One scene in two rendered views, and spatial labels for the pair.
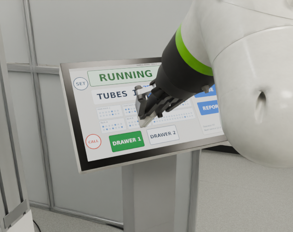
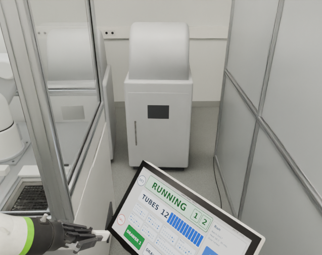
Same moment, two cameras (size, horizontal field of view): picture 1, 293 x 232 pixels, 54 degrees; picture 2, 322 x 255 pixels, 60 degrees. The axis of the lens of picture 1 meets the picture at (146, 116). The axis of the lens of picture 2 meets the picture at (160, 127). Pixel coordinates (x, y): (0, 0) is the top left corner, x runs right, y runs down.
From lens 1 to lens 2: 1.00 m
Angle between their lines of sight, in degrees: 64
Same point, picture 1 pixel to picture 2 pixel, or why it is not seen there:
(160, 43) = not seen: outside the picture
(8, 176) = (58, 207)
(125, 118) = (144, 223)
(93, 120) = (130, 208)
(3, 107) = (56, 181)
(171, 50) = not seen: hidden behind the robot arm
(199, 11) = not seen: outside the picture
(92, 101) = (138, 196)
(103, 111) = (137, 207)
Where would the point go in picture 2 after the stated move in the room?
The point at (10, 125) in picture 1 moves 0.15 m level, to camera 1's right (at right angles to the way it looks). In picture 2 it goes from (60, 189) to (62, 218)
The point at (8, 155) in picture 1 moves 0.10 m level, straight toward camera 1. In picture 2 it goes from (58, 199) to (33, 214)
